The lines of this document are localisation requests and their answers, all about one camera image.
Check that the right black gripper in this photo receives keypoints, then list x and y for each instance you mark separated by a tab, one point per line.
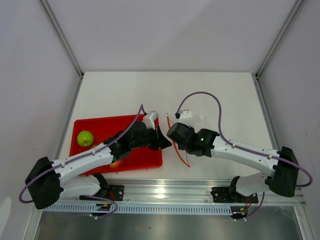
189	127

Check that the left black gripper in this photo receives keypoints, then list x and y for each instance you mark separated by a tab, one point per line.
160	142

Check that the clear zip bag orange zipper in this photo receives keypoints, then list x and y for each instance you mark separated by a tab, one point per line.
185	160

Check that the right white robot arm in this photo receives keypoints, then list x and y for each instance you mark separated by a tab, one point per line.
279	177

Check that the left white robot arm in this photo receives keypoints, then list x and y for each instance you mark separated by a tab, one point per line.
52	180

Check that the small orange peach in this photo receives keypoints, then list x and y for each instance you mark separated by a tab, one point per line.
115	165

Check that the red plastic tray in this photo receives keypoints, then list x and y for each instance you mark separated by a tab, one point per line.
102	129

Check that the green apple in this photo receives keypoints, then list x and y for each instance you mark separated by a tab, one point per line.
85	138

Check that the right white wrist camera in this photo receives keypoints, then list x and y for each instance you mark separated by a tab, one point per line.
184	117

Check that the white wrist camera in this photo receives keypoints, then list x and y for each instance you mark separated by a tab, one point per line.
149	119
184	117

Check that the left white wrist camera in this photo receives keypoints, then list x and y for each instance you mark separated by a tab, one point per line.
149	119

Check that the aluminium front rail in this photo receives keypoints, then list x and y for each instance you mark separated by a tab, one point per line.
160	191

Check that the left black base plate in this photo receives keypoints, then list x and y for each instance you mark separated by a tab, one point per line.
115	192

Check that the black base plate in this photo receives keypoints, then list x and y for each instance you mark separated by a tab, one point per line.
224	195
115	192

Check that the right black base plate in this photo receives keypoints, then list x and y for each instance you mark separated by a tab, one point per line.
224	195

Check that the right aluminium frame post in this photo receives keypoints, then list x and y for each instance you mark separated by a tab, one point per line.
282	33

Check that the aluminium frame post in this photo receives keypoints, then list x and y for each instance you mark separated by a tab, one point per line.
282	33
49	13

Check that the white slotted cable duct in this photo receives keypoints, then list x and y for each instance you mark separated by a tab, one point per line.
130	208

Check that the left aluminium frame post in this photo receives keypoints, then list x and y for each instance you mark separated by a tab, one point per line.
49	13

